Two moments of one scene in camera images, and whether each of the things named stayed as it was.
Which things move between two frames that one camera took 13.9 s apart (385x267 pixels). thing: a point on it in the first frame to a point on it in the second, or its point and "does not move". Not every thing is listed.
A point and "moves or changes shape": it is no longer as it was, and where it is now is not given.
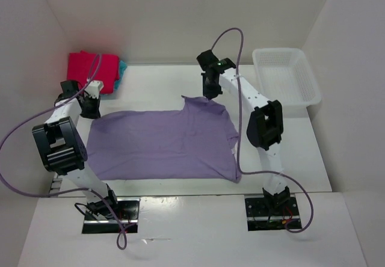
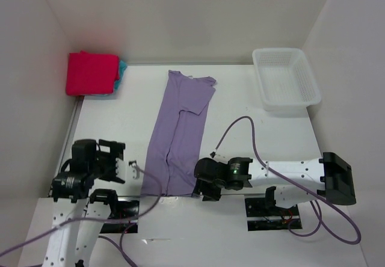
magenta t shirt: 83,67 does not move
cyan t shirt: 122,67 does not move
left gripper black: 95,113 to 117,151
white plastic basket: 285,74 does not move
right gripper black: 210,94 to 209,194
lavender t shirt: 197,142 moves or changes shape
